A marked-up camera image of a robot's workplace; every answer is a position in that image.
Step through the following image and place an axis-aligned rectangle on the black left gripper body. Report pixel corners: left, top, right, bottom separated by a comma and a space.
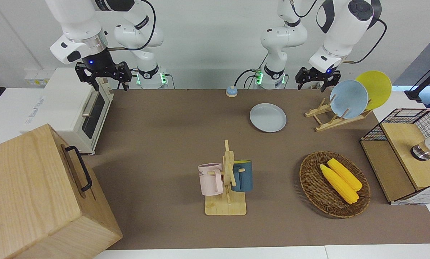
296, 65, 341, 87

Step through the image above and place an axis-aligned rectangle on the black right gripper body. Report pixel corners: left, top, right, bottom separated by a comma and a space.
74, 49, 133, 84

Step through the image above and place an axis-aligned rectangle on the gray plate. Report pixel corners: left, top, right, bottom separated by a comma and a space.
250, 103, 287, 133

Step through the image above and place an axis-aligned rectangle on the light blue plate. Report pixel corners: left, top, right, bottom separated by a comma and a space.
329, 80, 369, 119

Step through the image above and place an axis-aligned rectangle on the wooden plate rack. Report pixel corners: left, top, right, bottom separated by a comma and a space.
305, 98, 373, 132

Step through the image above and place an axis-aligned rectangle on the yellow plate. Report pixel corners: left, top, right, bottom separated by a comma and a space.
355, 71, 392, 110

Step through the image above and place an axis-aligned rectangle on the white toaster oven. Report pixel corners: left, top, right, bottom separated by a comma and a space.
21, 67, 114, 155

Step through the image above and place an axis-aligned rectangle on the brown table mat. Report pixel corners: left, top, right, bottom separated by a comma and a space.
82, 89, 430, 250

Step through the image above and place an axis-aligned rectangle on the yellow corn cob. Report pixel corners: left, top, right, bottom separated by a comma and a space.
327, 158, 363, 191
320, 164, 359, 204

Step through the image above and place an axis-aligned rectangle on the brown wicker basket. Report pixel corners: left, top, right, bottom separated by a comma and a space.
299, 151, 371, 218

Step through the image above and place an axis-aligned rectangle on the dark blue mug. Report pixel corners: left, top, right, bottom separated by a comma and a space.
231, 160, 253, 192

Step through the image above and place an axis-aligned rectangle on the wooden drawer cabinet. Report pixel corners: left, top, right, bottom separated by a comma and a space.
0, 124, 123, 259

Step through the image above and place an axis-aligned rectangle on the pink mug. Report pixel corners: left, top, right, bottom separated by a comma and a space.
198, 163, 225, 196

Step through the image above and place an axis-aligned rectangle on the wooden mug tree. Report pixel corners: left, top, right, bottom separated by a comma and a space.
205, 140, 247, 216

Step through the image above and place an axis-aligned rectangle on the white wall power strip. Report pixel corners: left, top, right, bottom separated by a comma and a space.
24, 68, 55, 86

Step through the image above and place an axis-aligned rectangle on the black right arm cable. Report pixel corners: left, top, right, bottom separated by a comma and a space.
108, 0, 157, 51

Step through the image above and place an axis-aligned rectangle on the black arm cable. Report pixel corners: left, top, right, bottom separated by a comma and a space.
343, 17, 388, 64
108, 0, 157, 51

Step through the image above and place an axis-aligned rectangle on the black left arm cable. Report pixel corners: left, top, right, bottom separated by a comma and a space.
343, 17, 388, 64

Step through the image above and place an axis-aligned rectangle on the black cabinet handle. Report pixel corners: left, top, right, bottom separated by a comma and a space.
65, 146, 93, 192

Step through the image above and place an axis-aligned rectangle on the black camera stand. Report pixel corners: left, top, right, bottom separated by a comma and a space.
404, 59, 430, 101

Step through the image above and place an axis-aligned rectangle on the wire and wood shelf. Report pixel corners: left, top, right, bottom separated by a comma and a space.
359, 108, 430, 205

